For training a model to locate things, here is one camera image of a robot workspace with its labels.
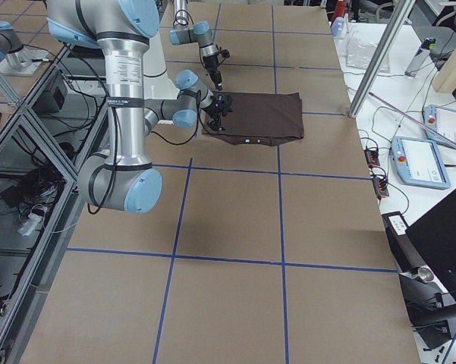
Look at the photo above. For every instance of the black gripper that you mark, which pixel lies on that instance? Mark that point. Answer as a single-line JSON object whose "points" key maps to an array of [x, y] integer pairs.
{"points": [[212, 64], [213, 111]]}

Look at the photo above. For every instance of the dark brown t-shirt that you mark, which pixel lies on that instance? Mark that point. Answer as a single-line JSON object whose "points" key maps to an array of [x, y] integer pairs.
{"points": [[261, 119]]}

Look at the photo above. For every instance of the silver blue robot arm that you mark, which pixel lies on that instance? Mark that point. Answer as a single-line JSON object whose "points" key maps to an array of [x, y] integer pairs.
{"points": [[122, 177], [199, 33]]}

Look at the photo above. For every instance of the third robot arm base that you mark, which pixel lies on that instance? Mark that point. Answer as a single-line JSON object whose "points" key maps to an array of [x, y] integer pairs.
{"points": [[15, 58]]}

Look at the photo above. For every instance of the red cylinder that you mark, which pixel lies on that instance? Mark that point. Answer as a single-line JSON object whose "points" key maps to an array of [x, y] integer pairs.
{"points": [[340, 7]]}

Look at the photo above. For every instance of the clear plastic bag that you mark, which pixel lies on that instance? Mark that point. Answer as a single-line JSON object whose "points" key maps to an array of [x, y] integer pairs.
{"points": [[359, 53]]}

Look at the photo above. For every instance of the small circuit board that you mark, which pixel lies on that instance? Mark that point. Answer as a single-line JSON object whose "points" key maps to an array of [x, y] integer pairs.
{"points": [[378, 175]]}

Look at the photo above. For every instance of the near teach pendant tablet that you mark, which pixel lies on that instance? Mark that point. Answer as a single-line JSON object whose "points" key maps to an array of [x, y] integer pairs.
{"points": [[418, 163]]}

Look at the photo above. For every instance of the teach pendant tablet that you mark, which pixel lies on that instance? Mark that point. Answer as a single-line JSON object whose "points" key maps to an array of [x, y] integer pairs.
{"points": [[418, 163], [442, 120]]}

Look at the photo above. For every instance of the black power box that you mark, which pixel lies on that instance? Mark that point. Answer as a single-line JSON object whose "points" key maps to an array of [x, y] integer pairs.
{"points": [[395, 222]]}

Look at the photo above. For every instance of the far teach pendant tablet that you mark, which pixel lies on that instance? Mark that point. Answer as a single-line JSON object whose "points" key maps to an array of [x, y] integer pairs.
{"points": [[442, 120]]}

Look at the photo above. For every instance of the black monitor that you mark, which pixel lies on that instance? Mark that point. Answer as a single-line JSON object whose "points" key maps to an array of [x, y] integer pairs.
{"points": [[433, 235]]}

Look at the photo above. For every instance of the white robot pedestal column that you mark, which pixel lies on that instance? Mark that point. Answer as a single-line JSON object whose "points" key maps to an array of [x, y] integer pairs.
{"points": [[159, 93]]}

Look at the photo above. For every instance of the aluminium frame post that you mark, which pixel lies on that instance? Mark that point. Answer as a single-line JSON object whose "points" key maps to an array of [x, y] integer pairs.
{"points": [[391, 31]]}

